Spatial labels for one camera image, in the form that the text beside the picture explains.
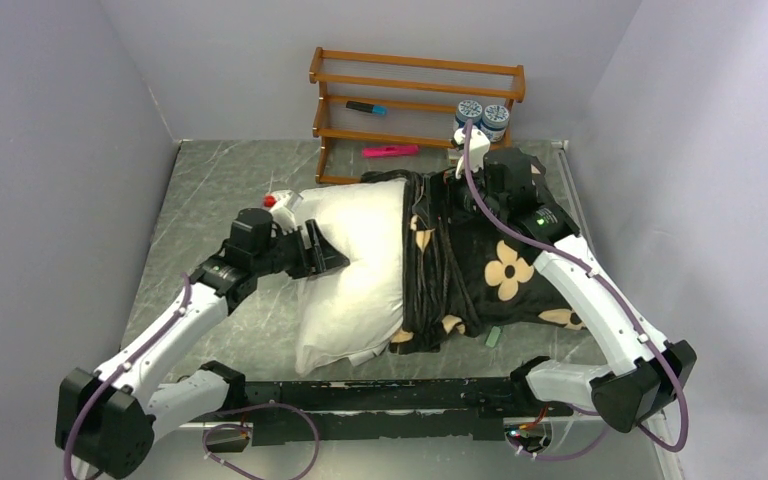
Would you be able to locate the left blue lidded jar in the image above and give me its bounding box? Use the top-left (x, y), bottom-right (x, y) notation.
top-left (453, 99), bottom-right (484, 131)

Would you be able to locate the wooden three-tier shelf rack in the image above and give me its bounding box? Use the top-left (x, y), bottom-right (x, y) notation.
top-left (308, 46), bottom-right (527, 184)

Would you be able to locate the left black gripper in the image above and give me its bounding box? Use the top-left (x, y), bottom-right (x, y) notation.
top-left (253, 219), bottom-right (350, 280)

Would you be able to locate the pink highlighter marker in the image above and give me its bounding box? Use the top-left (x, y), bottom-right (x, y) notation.
top-left (361, 145), bottom-right (420, 158)

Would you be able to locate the blue and black marker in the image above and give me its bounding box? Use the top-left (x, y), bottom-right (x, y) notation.
top-left (345, 101), bottom-right (388, 116)

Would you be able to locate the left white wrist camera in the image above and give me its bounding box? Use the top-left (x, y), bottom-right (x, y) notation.
top-left (262, 190), bottom-right (303, 232)

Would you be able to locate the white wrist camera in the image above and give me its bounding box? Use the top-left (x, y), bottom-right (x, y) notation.
top-left (453, 127), bottom-right (491, 179)
top-left (262, 190), bottom-right (303, 232)

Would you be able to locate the blue lidded jar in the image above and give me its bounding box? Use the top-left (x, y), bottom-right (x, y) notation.
top-left (480, 104), bottom-right (510, 143)
top-left (453, 99), bottom-right (484, 131)

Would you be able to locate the white pillow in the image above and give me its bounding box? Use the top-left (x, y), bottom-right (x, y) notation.
top-left (295, 179), bottom-right (405, 376)

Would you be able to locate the green translucent marker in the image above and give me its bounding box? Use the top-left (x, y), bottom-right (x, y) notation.
top-left (485, 326), bottom-right (503, 348)

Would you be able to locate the black pillowcase with beige flowers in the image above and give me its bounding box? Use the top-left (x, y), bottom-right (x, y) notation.
top-left (361, 170), bottom-right (585, 355)

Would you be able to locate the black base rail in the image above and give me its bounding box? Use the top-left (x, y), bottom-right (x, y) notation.
top-left (244, 377), bottom-right (571, 446)

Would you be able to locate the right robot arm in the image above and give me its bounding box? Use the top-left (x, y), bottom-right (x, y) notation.
top-left (463, 152), bottom-right (697, 452)

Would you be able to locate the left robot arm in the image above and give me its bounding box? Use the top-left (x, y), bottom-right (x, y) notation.
top-left (55, 208), bottom-right (350, 479)

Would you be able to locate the right blue lidded jar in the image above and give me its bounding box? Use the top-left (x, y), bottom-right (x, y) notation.
top-left (480, 104), bottom-right (510, 143)

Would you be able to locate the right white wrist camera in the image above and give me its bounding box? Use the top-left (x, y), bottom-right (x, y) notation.
top-left (453, 127), bottom-right (491, 179)

